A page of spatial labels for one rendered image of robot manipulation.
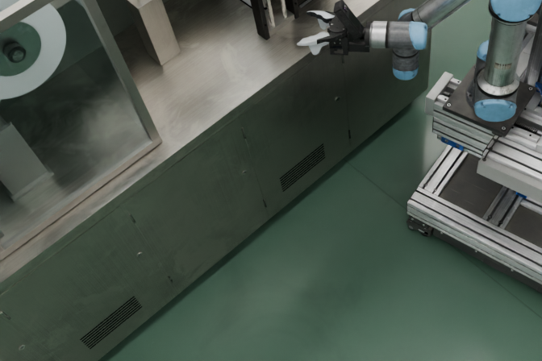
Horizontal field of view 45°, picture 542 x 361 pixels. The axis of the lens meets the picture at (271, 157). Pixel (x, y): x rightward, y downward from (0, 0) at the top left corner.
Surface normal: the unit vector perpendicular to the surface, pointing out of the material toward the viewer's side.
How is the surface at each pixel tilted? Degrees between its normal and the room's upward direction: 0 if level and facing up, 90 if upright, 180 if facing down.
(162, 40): 90
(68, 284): 90
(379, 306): 0
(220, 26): 0
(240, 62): 0
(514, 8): 83
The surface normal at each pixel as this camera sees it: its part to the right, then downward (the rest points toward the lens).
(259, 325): -0.15, -0.58
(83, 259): 0.64, 0.56
